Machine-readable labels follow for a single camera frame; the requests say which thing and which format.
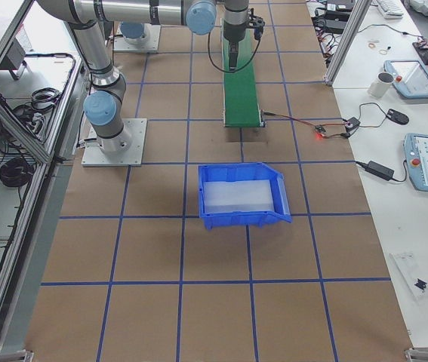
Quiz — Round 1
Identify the clear plastic bag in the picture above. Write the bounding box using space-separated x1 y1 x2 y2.
390 252 428 301

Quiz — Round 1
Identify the blue plastic bin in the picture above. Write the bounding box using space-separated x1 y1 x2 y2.
198 162 292 230

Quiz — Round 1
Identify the white mug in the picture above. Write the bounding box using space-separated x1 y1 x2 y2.
368 72 394 98

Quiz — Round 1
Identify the green conveyor belt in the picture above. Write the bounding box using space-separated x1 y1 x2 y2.
223 30 265 128

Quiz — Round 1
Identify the black power adapter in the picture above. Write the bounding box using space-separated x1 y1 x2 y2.
365 161 394 181

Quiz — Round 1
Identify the black coiled cable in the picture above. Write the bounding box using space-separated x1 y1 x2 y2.
0 156 33 188

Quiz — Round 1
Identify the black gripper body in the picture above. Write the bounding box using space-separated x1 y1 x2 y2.
223 23 245 54

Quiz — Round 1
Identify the black computer mouse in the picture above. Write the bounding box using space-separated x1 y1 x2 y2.
386 109 409 125

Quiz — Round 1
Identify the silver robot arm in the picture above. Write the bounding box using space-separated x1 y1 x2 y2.
119 22 149 39
39 1 217 153

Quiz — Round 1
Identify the small sensor circuit board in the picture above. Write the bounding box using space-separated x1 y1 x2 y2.
314 124 328 138

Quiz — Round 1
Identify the white foam pad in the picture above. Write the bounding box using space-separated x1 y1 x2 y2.
203 179 275 213

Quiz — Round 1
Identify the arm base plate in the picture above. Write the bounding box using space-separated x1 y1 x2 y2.
82 118 147 167
113 24 161 53

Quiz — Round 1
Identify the black controller module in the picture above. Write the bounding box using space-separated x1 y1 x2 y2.
344 117 360 133

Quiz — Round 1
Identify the white keyboard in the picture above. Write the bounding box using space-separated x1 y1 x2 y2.
372 0 404 20

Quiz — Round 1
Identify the far teach pendant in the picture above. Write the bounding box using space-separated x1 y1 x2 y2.
383 60 428 100

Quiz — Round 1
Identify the aluminium frame post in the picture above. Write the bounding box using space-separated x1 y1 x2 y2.
324 0 371 86

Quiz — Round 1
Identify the red black wire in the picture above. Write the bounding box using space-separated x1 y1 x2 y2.
263 110 347 139

